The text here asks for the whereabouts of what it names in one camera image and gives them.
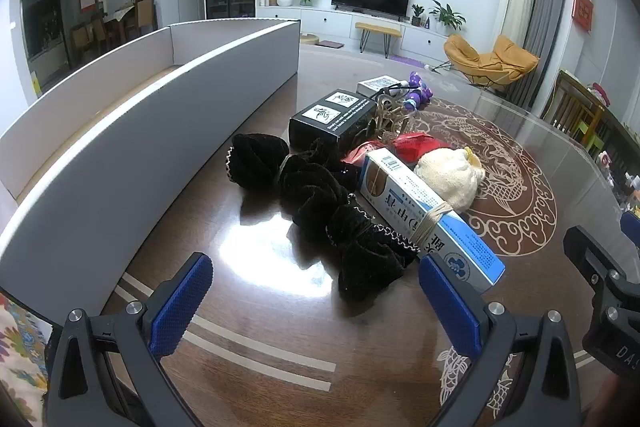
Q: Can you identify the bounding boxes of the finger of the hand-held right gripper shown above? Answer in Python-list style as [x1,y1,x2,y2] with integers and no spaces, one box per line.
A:
[563,225,626,303]
[620,211,640,250]

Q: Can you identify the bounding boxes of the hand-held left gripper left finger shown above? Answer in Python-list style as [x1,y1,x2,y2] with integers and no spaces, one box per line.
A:
[44,251,215,427]

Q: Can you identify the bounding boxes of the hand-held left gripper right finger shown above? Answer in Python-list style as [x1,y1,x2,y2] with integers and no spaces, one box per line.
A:
[418,252,581,427]

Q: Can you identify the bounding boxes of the blue white medicine box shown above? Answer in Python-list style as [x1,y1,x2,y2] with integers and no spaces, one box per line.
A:
[359,148,507,296]

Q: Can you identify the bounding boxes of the large white cardboard box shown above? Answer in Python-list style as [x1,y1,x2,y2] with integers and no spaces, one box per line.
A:
[0,18,301,328]

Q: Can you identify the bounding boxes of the black velvet scrunchie bundle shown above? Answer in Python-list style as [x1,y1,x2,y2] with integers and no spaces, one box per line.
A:
[226,133,422,304]

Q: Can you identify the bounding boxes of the rhinestone hair claw clip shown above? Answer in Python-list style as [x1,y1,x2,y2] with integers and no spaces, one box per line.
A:
[372,99,414,142]

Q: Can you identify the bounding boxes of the purple toy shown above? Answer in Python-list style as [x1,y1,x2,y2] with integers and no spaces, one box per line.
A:
[400,72,434,112]

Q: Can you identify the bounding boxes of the brown patterned wooden desktop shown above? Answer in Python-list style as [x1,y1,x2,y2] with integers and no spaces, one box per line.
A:
[100,44,640,427]

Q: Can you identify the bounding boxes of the cream plush toy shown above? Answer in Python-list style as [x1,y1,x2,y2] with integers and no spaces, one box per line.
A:
[414,147,487,214]

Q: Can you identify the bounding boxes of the wooden slatted chair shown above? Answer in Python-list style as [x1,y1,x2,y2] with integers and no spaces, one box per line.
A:
[542,69,610,144]

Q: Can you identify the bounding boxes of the red packet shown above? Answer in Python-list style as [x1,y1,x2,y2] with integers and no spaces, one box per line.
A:
[342,133,439,168]

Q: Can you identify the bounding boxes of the floral patterned cloth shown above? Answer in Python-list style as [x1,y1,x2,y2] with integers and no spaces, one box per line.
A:
[0,291,57,427]

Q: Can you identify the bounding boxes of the black box with white labels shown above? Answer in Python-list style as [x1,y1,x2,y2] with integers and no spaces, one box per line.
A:
[288,89,379,154]

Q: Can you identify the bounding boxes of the black-framed glasses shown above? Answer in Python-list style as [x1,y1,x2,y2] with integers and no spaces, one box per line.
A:
[374,79,417,108]

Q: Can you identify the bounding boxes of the orange lounge chair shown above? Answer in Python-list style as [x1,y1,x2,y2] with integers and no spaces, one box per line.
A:
[443,34,541,88]

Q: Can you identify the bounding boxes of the small white box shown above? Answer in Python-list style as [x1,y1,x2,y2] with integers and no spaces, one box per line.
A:
[356,76,402,98]

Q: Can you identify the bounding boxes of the grey curtain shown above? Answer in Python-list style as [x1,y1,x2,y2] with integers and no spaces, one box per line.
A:
[509,0,569,108]

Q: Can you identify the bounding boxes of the broad-leaf green potted plant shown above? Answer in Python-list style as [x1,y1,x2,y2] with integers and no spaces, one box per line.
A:
[429,0,467,32]

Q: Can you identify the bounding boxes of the wooden bench with metal legs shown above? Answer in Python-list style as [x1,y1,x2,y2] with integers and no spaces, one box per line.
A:
[355,23,404,58]

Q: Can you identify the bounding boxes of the white television cabinet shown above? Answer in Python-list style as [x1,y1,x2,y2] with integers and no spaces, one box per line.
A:
[256,4,452,58]

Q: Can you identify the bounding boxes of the red wall hanging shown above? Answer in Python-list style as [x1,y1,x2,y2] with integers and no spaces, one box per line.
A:
[572,0,596,33]

